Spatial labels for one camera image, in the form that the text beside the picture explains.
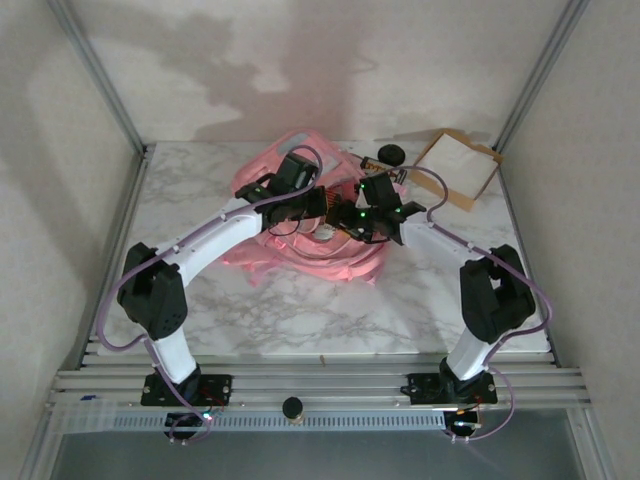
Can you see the black frame with brown beads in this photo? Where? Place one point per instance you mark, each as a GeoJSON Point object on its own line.
{"type": "Point", "coordinates": [380, 164]}

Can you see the aluminium frame rails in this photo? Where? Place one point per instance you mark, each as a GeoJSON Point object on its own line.
{"type": "Point", "coordinates": [325, 387]}

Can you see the black round knob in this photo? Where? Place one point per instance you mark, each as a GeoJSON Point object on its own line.
{"type": "Point", "coordinates": [293, 407]}

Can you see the aluminium side rail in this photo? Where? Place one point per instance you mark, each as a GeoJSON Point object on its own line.
{"type": "Point", "coordinates": [120, 235]}

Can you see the pink backpack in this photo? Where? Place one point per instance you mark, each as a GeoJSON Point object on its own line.
{"type": "Point", "coordinates": [320, 265]}

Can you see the black controller board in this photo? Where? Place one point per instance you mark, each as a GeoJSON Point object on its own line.
{"type": "Point", "coordinates": [465, 421]}
{"type": "Point", "coordinates": [187, 421]}

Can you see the aluminium corner post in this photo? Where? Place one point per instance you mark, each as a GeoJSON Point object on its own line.
{"type": "Point", "coordinates": [540, 75]}
{"type": "Point", "coordinates": [100, 75]}

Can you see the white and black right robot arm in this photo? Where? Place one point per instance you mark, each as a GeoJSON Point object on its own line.
{"type": "Point", "coordinates": [435, 240]}

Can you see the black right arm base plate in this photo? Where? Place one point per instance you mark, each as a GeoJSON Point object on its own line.
{"type": "Point", "coordinates": [425, 387]}

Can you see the black round wheel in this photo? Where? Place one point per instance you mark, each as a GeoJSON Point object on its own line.
{"type": "Point", "coordinates": [391, 152]}

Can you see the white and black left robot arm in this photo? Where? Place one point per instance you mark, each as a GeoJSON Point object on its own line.
{"type": "Point", "coordinates": [210, 240]}

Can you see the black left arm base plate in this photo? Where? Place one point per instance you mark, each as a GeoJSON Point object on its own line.
{"type": "Point", "coordinates": [215, 390]}

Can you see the small blue tag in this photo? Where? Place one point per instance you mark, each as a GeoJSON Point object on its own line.
{"type": "Point", "coordinates": [89, 397]}

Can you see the brown cardboard box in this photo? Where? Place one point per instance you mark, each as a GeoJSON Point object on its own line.
{"type": "Point", "coordinates": [440, 192]}

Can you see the white paper sheet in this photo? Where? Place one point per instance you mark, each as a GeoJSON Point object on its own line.
{"type": "Point", "coordinates": [455, 165]}

